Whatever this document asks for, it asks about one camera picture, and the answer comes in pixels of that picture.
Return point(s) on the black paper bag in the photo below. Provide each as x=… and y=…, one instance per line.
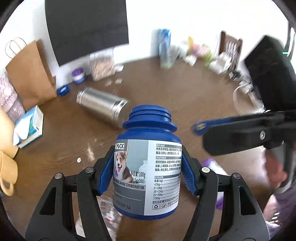
x=79, y=28

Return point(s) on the clear floral glass jar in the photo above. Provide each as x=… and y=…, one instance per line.
x=111, y=216

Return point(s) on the brown paper bag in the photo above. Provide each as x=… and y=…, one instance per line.
x=29, y=74

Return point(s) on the colourful snack packets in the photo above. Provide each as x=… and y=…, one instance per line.
x=196, y=51

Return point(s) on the blue bottle cap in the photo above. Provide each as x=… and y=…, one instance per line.
x=63, y=90

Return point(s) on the wooden chair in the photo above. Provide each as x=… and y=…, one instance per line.
x=231, y=47

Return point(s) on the clear cereal container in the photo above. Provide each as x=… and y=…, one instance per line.
x=101, y=66

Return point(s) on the clear drinking glass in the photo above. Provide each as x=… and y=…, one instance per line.
x=168, y=57

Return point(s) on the blue supplement bottle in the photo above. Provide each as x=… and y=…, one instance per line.
x=147, y=165

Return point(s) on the white bottle cap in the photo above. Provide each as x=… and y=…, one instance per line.
x=118, y=68

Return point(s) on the yellow mug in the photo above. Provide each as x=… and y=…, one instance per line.
x=9, y=174

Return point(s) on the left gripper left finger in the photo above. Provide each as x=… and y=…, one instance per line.
x=68, y=208

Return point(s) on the tissue box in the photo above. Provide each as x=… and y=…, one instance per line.
x=29, y=127

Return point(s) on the stainless steel canister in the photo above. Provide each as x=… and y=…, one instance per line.
x=108, y=107

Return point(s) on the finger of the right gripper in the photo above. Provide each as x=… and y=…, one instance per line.
x=242, y=124

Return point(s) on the right hand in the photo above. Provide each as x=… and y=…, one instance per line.
x=274, y=169

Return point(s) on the purple small jar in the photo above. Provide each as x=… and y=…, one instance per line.
x=78, y=75

